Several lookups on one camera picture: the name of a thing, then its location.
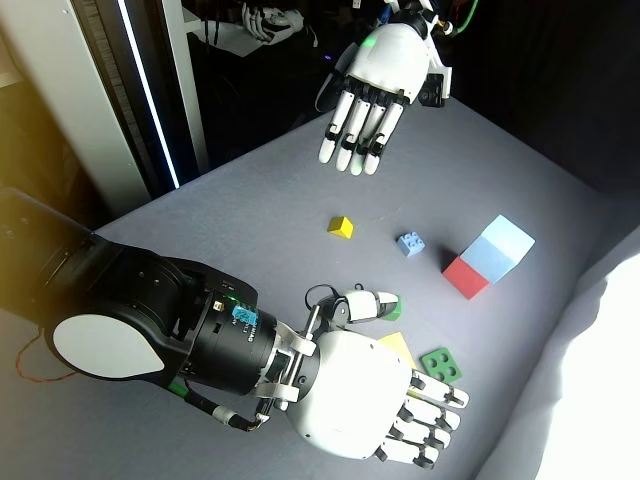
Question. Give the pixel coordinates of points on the white cabinet with black strip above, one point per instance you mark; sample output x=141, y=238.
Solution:
x=60, y=60

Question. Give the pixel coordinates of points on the large light blue cube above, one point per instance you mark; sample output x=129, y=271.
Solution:
x=500, y=250

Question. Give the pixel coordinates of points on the small yellow block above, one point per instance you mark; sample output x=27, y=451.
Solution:
x=342, y=229

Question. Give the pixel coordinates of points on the spare white robot hand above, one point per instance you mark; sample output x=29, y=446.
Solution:
x=272, y=22

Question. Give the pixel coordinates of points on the small blue studded brick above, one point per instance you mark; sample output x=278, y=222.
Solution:
x=411, y=246

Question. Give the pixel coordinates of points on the white shelf board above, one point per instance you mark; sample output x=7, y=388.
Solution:
x=235, y=42

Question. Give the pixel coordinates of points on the green lego brick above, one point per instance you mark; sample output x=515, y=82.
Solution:
x=441, y=365

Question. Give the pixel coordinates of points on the grey table cloth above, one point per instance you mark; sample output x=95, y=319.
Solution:
x=150, y=450

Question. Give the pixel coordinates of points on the green rectangular block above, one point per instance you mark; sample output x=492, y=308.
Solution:
x=395, y=312

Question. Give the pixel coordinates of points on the large yellow cube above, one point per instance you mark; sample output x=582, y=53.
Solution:
x=397, y=347

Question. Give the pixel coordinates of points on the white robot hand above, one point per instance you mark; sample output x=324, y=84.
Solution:
x=350, y=395
x=390, y=60

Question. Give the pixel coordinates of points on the large red cube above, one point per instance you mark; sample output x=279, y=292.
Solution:
x=462, y=277

